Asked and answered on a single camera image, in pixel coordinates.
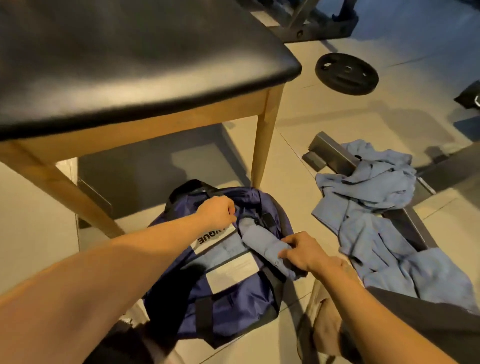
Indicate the person's left forearm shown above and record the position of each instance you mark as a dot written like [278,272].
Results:
[90,292]

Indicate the person's left leg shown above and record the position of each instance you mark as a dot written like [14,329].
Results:
[135,345]

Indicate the black exercise machine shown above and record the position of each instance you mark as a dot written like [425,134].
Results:
[469,96]

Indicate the person's left hand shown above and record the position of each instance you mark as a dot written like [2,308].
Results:
[217,212]

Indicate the pile of blue-grey towels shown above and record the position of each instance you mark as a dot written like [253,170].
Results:
[375,240]

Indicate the navy blue bag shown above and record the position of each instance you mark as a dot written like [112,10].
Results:
[225,300]

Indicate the person's right hand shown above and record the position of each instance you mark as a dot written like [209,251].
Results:
[304,253]

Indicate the loose black weight plate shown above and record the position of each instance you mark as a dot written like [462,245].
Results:
[346,73]

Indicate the wooden chair with black seat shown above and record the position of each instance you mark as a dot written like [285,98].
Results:
[135,60]

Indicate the single blue-grey towel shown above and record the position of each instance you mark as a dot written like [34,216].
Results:
[262,240]

